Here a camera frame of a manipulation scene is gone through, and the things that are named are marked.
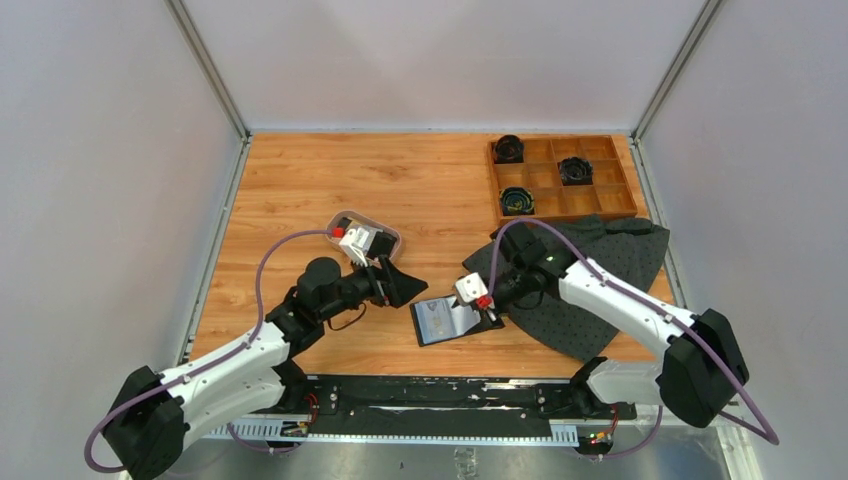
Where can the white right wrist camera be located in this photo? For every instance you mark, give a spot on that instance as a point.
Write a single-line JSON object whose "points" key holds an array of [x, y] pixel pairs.
{"points": [[472, 291]]}

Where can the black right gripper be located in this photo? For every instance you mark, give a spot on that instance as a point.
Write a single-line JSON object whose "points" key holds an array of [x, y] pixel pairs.
{"points": [[491, 321]]}

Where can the black rolled belt green pattern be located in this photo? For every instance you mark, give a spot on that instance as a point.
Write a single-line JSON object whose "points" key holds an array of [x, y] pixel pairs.
{"points": [[516, 201]]}

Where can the black card holder wallet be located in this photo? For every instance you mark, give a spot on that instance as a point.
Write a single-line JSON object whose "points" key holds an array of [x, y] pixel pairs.
{"points": [[463, 323]]}

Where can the pink oval card tray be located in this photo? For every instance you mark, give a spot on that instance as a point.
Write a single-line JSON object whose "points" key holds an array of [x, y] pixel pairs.
{"points": [[350, 218]]}

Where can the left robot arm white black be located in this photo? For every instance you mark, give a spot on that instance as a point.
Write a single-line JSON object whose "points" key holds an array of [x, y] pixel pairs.
{"points": [[155, 417]]}

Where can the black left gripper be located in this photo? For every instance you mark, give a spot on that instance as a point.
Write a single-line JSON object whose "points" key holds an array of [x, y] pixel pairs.
{"points": [[401, 288]]}

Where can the dark grey dotted cloth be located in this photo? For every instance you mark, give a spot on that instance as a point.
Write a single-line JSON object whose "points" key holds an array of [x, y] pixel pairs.
{"points": [[609, 269]]}

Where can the black rolled belt middle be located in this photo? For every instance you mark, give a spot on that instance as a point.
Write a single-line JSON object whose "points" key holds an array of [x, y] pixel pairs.
{"points": [[575, 171]]}

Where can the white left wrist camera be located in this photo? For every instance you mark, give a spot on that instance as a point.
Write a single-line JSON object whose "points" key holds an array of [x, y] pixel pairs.
{"points": [[354, 242]]}

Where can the wooden compartment tray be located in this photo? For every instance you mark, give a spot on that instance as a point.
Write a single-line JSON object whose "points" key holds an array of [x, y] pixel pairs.
{"points": [[558, 178]]}

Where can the white credit card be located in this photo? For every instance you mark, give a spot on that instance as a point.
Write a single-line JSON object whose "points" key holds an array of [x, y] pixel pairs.
{"points": [[438, 319]]}

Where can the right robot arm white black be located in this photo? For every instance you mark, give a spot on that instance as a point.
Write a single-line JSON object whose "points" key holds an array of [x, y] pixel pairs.
{"points": [[698, 366]]}

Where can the black credit card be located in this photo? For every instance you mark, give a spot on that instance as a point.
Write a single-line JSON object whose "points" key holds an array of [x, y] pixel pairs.
{"points": [[382, 244]]}

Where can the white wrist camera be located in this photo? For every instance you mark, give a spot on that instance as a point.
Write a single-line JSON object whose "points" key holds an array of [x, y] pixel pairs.
{"points": [[472, 291], [354, 242]]}

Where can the black rolled belt top left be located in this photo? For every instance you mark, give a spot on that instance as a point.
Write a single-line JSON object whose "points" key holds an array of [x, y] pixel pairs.
{"points": [[508, 149]]}

